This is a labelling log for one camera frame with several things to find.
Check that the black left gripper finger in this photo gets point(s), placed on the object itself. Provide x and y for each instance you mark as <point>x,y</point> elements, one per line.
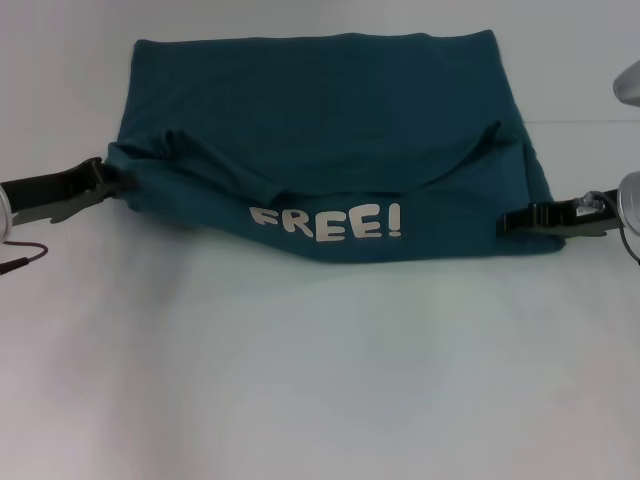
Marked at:
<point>107,177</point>

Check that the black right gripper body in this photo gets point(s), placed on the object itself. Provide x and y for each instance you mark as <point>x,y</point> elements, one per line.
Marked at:
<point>592,217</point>

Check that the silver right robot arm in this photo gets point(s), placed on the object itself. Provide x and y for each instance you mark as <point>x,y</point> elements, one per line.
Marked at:
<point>631,200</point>

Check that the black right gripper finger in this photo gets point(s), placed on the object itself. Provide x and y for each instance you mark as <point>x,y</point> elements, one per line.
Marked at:
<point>535,219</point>

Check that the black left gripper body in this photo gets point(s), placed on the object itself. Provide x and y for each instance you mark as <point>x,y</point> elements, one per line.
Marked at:
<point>45,197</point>

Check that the blue short-sleeved shirt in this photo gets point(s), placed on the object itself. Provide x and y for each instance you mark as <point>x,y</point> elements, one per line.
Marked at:
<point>325,125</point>

